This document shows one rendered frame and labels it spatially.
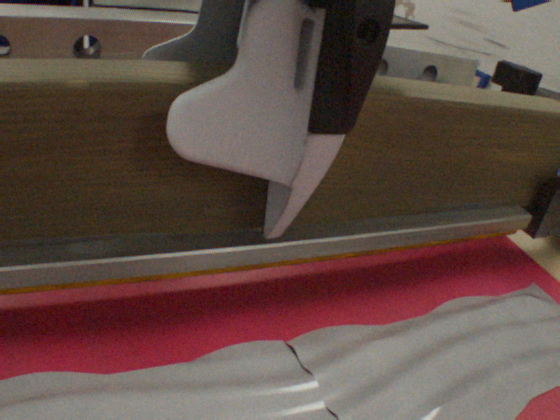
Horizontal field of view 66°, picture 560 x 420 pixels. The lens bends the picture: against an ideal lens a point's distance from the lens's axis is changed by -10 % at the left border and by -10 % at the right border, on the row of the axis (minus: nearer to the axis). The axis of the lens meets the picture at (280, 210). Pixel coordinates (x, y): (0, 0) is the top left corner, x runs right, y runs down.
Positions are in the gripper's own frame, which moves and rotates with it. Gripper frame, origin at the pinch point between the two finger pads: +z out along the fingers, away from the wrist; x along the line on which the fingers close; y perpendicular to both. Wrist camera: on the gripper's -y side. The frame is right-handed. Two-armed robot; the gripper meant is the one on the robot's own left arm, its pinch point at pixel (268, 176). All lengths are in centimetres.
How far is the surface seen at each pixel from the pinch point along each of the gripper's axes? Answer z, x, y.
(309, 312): 5.8, 2.9, -2.0
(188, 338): 5.8, 3.3, 4.1
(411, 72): -0.2, -21.0, -24.6
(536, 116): -4.1, 1.2, -15.2
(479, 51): 19, -171, -200
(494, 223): 2.1, 2.5, -13.5
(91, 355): 5.8, 3.5, 8.2
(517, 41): 6, -148, -200
